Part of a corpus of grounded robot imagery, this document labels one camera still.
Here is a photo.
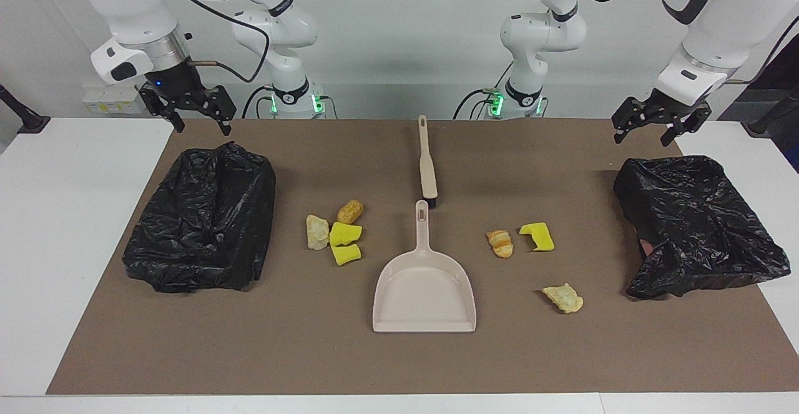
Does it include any open black bag bin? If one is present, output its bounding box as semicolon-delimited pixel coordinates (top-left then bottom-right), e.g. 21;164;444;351
122;141;277;293

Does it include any pale lumpy dumpling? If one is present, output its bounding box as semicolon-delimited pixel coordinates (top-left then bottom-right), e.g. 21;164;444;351
306;215;330;250

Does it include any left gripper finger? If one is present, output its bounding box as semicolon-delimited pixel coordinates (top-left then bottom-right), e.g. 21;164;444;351
663;117;710;147
612;103;635;146

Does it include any notched yellow sponge piece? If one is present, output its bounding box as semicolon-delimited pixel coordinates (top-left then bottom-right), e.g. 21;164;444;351
519;222;555;252

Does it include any beige hand brush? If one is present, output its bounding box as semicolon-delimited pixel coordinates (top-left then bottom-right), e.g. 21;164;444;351
417;115;439;209

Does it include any crumpled black bag bin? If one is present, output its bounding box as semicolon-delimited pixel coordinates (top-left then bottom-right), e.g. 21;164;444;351
613;155;792;300

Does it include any beige plastic dustpan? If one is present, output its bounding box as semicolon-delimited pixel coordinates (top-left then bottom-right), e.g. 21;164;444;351
373;200;477;333

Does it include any brown bread roll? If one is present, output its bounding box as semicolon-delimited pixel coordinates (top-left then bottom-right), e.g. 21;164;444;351
337;199;365;225

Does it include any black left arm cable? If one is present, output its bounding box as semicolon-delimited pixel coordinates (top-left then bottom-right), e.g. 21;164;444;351
577;0;799;85

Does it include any white wall power strip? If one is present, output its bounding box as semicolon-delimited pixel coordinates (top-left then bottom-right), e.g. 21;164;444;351
82;84;149;115

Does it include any orange striped croissant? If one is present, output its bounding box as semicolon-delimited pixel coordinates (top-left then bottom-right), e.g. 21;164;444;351
486;230;514;259

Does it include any black base cable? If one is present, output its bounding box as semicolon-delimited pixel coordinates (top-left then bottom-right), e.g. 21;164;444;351
242;85;275;119
453;88;500;119

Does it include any brown table mat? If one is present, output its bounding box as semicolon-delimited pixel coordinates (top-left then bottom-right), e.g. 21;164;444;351
47;119;799;395

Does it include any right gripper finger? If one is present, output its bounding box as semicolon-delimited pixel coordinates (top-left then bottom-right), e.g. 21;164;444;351
209;85;238;137
139;86;186;134

